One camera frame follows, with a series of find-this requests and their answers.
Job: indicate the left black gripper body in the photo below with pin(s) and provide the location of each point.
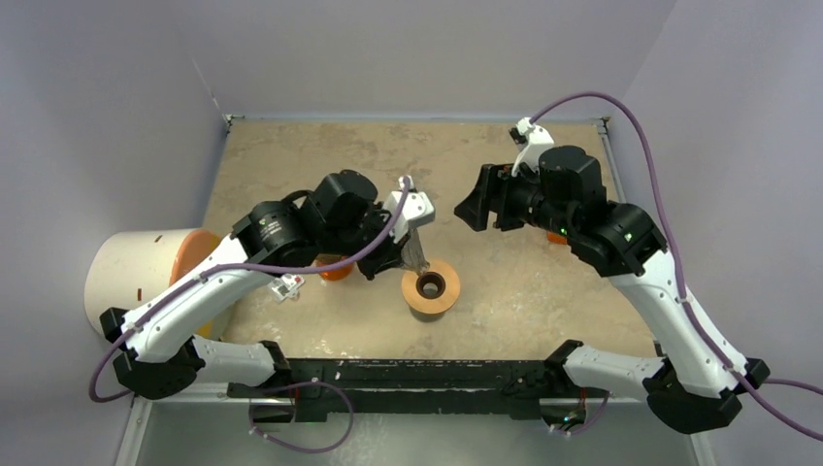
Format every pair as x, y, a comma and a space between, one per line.
372, 228

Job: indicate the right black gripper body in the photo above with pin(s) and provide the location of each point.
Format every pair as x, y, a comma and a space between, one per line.
500, 202

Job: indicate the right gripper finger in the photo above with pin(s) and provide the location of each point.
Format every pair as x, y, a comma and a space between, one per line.
474, 212
484, 188

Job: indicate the orange glass carafe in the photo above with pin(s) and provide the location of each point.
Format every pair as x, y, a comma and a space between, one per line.
338, 273

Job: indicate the smoked glass dripper cone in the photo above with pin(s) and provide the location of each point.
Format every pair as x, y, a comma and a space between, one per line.
412, 254

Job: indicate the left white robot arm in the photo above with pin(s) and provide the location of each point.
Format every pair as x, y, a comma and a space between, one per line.
156, 350

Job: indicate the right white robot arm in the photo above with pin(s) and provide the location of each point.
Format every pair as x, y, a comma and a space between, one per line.
697, 383

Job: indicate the coffee filter package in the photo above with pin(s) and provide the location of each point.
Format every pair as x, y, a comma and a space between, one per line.
556, 238

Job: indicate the white cylinder with orange lid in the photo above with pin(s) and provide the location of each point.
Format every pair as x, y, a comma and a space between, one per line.
131, 268

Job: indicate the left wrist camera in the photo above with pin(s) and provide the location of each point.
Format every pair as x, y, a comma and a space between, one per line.
412, 209

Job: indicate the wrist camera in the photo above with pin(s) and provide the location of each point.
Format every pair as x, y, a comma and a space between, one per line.
412, 209
532, 141

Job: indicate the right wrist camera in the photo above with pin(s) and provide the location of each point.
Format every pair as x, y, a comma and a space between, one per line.
532, 141

